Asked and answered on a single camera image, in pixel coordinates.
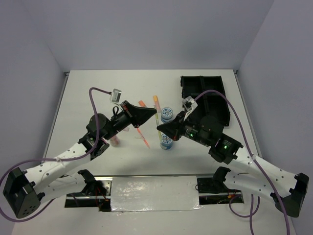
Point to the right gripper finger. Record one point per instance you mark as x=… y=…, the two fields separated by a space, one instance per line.
x=171 y=133
x=170 y=125

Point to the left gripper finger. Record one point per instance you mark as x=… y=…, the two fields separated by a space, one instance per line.
x=142 y=118
x=136 y=111

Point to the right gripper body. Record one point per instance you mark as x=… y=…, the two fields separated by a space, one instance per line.
x=187 y=128

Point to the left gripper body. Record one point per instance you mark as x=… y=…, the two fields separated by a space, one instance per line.
x=123 y=120

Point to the orange thin pen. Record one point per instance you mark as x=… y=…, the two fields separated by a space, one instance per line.
x=142 y=137

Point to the orange cap highlighter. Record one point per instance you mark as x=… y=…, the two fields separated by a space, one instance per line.
x=142 y=104

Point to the yellow cap highlighter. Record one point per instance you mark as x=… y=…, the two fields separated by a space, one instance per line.
x=156 y=102

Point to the yellow thin pen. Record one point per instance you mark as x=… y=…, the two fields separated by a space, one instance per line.
x=157 y=124

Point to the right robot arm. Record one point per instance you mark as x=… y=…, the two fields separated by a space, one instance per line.
x=241 y=170

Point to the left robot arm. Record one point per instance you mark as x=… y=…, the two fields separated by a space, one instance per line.
x=26 y=190

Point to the lower blue paint jar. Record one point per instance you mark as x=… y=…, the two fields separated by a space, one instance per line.
x=166 y=143

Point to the blue paint jar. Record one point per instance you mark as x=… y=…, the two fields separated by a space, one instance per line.
x=166 y=143
x=166 y=114

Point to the upper blue paint jar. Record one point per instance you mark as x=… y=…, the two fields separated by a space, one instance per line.
x=166 y=114

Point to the pink lid small bottle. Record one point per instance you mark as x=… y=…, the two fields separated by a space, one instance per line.
x=114 y=141

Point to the black four-compartment organizer tray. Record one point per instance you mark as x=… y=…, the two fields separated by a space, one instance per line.
x=210 y=104

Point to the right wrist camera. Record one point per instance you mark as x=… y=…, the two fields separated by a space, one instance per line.
x=190 y=105

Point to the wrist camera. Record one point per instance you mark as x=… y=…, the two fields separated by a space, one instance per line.
x=190 y=105
x=115 y=96

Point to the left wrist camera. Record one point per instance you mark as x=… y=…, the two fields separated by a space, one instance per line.
x=115 y=96

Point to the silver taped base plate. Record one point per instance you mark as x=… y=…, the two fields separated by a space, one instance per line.
x=166 y=193

